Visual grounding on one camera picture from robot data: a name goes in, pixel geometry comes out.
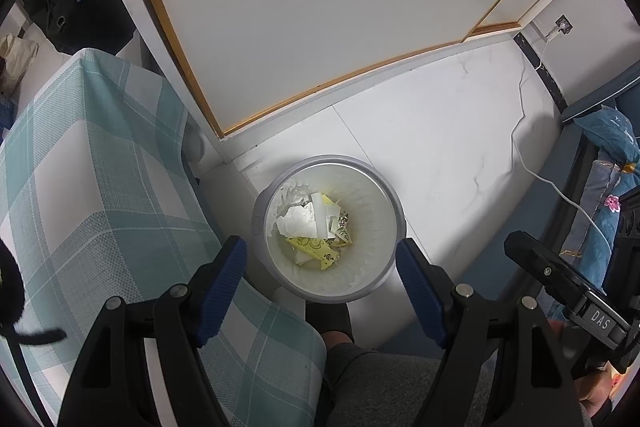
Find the black bag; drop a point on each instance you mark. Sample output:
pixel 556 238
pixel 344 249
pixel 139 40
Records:
pixel 75 12

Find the grey round trash bin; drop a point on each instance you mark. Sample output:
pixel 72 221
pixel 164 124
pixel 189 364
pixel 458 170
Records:
pixel 372 217

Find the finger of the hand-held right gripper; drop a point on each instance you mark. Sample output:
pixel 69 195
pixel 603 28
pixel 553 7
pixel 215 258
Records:
pixel 540 264

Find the green checked tablecloth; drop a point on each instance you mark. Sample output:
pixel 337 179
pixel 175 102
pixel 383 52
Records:
pixel 80 187

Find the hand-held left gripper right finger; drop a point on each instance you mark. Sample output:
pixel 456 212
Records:
pixel 420 293

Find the person's right hand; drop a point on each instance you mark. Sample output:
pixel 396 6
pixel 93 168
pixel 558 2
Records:
pixel 602 384

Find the green speckled packet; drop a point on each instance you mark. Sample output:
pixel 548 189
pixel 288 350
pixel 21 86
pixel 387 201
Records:
pixel 343 229

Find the dark blue bed frame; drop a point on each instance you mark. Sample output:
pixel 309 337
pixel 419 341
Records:
pixel 515 227

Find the blue floral pillow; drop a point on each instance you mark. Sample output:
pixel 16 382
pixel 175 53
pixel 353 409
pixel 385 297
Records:
pixel 610 134

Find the grey floral quilt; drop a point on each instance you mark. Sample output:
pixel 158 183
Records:
pixel 600 197

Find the crumpled white tissue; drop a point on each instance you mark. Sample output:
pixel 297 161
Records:
pixel 295 221

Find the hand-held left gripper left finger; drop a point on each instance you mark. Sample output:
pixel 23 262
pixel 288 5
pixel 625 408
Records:
pixel 222 288

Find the black speckled skirting strip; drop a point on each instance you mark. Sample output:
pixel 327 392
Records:
pixel 540 69

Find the beige paper bag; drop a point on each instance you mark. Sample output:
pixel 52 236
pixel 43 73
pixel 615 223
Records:
pixel 17 59

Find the yellow patterned packet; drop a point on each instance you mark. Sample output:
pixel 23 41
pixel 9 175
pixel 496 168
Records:
pixel 315 249

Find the person's grey trouser leg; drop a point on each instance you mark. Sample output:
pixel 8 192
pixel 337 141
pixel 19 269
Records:
pixel 390 392

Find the grey wall socket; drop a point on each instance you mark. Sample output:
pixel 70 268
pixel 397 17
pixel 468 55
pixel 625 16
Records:
pixel 563 24

